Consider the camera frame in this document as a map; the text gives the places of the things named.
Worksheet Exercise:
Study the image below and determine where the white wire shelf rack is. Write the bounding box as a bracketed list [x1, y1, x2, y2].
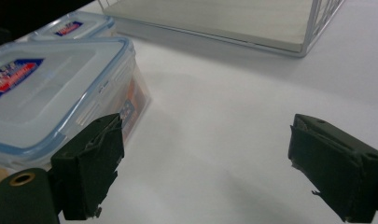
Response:
[97, 0, 347, 59]

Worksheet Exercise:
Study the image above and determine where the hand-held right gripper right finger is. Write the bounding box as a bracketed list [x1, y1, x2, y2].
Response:
[287, 113, 378, 224]

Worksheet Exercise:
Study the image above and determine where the large clear plastic food container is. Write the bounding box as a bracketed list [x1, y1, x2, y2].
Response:
[0, 36, 152, 172]

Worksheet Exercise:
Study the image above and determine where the small clear plastic food container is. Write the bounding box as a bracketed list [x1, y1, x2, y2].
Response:
[27, 10, 118, 42]

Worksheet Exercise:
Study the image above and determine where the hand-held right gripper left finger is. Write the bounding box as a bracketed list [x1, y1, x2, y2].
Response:
[49, 113, 126, 221]

